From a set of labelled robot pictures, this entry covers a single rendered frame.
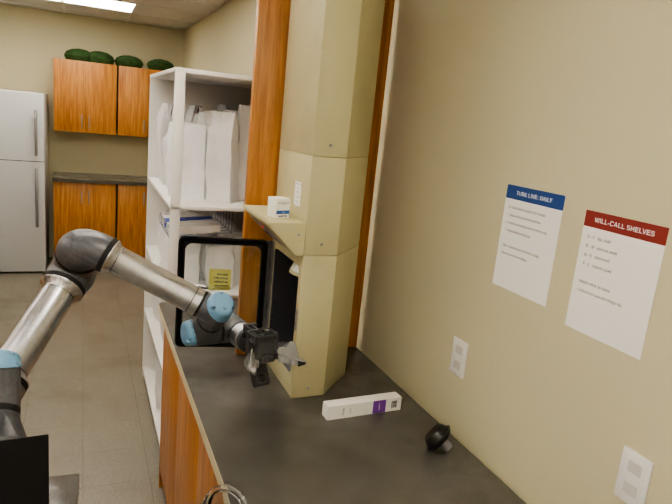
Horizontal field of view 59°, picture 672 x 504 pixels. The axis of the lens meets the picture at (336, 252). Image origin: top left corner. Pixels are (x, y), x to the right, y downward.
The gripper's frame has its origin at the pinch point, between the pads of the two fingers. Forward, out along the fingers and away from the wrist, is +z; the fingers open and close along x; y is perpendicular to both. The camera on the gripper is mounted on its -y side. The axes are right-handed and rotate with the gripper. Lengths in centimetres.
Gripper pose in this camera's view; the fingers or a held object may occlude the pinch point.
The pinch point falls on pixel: (281, 371)
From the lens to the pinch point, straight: 156.4
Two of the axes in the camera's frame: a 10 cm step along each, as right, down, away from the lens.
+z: 5.5, 1.9, -8.1
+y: 0.5, -9.8, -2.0
